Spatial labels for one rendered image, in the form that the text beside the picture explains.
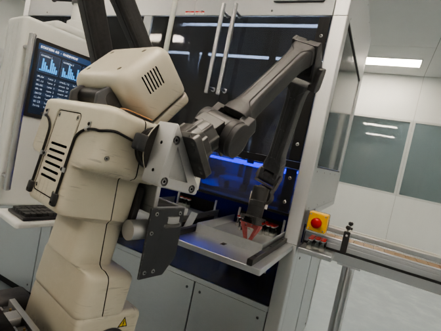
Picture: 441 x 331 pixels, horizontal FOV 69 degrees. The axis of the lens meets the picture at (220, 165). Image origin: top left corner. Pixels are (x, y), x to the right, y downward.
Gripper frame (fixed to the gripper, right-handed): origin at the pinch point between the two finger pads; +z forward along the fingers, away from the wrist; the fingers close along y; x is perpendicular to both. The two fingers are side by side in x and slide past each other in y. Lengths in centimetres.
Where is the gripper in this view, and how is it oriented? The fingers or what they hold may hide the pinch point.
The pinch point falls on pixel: (247, 242)
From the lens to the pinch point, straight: 114.9
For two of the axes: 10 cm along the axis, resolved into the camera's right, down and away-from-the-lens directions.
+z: -2.8, 9.5, -1.1
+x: -8.7, -2.0, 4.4
